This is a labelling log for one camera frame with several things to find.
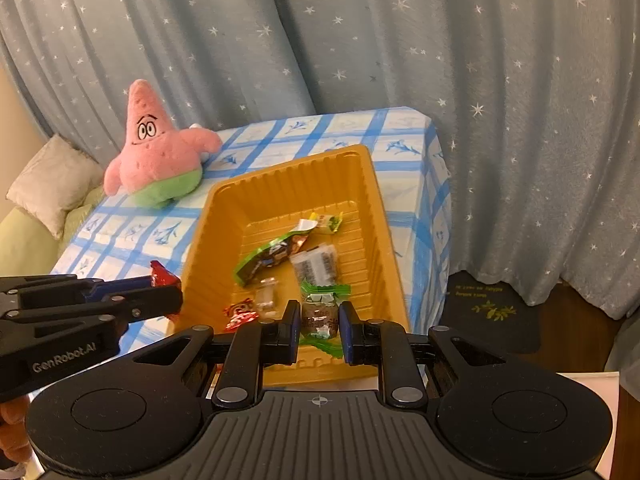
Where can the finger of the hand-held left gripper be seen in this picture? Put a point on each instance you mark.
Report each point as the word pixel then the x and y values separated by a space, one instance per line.
pixel 120 286
pixel 150 302

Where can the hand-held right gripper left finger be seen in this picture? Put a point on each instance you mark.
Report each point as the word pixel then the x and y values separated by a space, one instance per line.
pixel 295 331

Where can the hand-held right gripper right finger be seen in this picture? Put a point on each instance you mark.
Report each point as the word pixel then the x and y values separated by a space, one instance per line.
pixel 345 332

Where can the green clear packet brown filling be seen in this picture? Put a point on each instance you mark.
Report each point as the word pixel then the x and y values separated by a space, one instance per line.
pixel 320 317

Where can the large glossy red packet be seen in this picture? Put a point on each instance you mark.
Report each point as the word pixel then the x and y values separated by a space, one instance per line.
pixel 164 276

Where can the clear packet with beige nougat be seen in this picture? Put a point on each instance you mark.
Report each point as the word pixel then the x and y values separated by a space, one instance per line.
pixel 265 295

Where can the green dark snack packet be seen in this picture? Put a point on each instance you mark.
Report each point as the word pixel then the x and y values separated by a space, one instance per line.
pixel 270 257

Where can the golden plastic tray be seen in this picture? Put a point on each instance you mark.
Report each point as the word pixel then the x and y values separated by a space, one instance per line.
pixel 220 220

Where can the yellow green candy packet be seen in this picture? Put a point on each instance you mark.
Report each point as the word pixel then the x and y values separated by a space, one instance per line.
pixel 325 222

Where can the person's left hand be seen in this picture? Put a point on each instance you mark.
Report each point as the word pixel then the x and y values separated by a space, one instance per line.
pixel 12 430

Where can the red patterned candy packet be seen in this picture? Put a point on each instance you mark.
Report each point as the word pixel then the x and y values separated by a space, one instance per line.
pixel 240 316

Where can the clear packet with dark bar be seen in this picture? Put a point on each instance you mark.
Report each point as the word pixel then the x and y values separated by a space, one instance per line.
pixel 315 265

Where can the green sofa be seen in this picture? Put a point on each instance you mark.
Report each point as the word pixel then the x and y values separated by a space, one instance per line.
pixel 25 245

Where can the beige cushion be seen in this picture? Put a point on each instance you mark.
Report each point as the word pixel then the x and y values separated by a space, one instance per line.
pixel 50 185

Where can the pink starfish plush toy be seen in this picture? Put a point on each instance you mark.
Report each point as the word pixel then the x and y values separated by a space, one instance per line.
pixel 160 160

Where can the dark floor mat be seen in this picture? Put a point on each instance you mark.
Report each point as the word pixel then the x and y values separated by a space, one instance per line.
pixel 490 320

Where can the blue star-print curtain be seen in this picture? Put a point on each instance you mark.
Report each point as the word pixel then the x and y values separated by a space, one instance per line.
pixel 400 60

